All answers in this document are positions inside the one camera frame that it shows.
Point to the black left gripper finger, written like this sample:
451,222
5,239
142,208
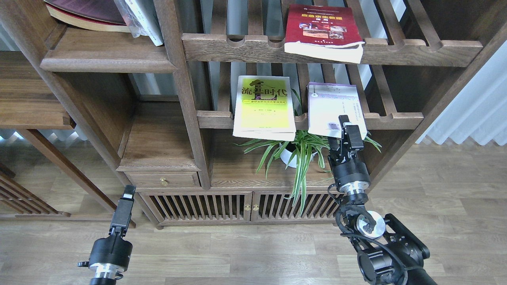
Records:
123,213

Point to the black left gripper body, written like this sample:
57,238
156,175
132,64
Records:
109,255

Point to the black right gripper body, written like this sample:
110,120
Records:
350,174

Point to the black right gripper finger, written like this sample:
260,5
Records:
351,137
335,148

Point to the white and purple book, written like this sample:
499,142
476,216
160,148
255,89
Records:
326,102

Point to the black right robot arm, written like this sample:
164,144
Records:
387,251

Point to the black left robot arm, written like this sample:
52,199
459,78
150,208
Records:
105,279

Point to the green spider plant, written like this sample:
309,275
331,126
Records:
309,146

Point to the brass drawer knob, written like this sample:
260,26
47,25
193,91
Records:
163,181

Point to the yellow-green paperback book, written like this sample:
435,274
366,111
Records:
264,108

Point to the red paperback book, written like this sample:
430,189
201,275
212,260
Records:
323,32

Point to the dark wooden bookshelf unit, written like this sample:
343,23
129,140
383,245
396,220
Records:
166,111

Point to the white pleated curtain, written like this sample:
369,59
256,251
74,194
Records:
479,111

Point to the white book in plastic wrap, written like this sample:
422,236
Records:
141,18

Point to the maroon book with cream pages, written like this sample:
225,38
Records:
98,15

